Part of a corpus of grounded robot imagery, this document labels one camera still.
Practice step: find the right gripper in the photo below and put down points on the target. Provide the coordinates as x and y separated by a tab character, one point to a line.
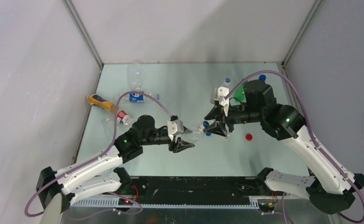
218	127

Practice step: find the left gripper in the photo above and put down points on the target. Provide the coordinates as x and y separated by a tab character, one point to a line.
180	145

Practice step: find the small clear plastic bottle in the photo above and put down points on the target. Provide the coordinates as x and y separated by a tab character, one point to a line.
194	134

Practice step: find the green plastic bottle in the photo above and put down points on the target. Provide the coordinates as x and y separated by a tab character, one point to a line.
239	94

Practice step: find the clear ribbed plastic bottle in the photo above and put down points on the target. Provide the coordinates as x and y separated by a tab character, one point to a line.
225	85

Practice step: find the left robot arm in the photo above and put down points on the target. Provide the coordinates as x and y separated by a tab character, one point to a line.
103	172

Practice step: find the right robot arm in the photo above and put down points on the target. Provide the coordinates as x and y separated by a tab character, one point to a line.
331	188

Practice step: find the red bottle cap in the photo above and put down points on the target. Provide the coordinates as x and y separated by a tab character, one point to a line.
248	137

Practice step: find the clear bottle with blue label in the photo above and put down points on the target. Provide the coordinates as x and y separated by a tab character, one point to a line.
139	98

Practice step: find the orange bottle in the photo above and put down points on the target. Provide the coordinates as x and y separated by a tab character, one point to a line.
97	100

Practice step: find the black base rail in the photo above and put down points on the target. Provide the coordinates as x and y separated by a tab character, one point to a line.
196	190

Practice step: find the clear bottle with red ring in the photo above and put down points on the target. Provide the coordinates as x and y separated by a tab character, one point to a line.
122	119

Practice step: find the white cable duct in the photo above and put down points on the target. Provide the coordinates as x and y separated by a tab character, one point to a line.
115	202

